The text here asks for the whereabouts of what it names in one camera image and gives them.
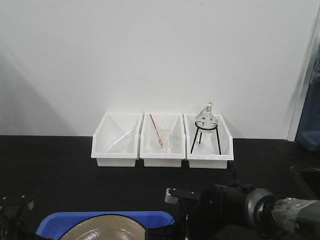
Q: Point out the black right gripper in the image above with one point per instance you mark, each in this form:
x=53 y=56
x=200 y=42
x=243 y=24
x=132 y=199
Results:
x=204 y=214

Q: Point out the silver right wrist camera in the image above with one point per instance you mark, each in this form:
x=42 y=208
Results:
x=169 y=198

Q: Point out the glass alcohol lamp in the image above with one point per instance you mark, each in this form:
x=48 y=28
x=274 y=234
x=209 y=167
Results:
x=205 y=120

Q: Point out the black lab sink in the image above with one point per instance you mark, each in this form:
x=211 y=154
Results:
x=308 y=178

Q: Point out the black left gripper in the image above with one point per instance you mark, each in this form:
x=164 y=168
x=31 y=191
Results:
x=11 y=210

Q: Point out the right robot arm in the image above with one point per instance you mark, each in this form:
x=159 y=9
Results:
x=273 y=216

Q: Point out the beige plate with black rim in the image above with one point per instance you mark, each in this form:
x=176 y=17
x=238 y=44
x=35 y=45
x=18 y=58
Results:
x=107 y=227

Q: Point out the blue plastic tray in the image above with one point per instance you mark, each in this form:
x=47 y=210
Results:
x=56 y=224

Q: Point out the white storage bin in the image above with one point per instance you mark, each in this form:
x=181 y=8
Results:
x=110 y=128
x=206 y=155
x=177 y=151

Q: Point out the right white storage bin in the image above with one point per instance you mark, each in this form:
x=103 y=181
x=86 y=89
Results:
x=206 y=155

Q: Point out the left white storage bin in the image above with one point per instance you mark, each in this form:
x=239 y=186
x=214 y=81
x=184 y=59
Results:
x=110 y=128

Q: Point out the black wire tripod stand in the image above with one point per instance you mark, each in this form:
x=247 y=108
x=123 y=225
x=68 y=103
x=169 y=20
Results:
x=199 y=136

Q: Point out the clear glass beaker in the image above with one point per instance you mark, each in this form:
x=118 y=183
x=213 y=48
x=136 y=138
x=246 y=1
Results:
x=165 y=133

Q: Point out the glass stirring rod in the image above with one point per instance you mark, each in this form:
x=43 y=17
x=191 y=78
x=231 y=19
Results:
x=122 y=144

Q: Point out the middle white storage bin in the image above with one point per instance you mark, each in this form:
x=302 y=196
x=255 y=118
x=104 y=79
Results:
x=177 y=151

